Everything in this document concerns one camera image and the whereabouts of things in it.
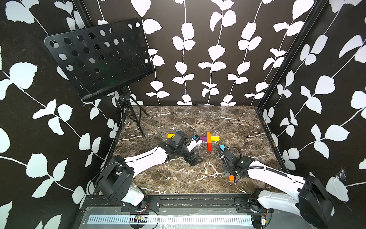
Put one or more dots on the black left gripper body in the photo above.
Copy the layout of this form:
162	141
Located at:
183	152

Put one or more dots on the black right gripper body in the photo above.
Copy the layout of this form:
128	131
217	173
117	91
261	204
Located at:
228	171

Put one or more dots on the red block group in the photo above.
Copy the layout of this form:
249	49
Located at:
209	147

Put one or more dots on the purple block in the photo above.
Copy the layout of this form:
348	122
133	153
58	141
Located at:
204	139

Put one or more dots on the orange long block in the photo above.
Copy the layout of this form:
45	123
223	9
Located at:
209	137

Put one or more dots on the yellow block group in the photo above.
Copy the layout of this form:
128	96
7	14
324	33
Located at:
215	138

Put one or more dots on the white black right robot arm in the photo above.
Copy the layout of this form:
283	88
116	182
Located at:
305	197

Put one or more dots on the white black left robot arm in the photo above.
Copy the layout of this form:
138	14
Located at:
115	179

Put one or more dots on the black perforated music stand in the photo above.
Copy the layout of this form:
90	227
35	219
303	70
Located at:
104	59

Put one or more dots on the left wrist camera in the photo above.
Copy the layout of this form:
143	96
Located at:
188	143

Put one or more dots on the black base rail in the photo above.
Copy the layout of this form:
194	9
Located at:
242	202

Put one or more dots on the white slotted cable duct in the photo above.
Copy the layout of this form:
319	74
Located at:
241	220

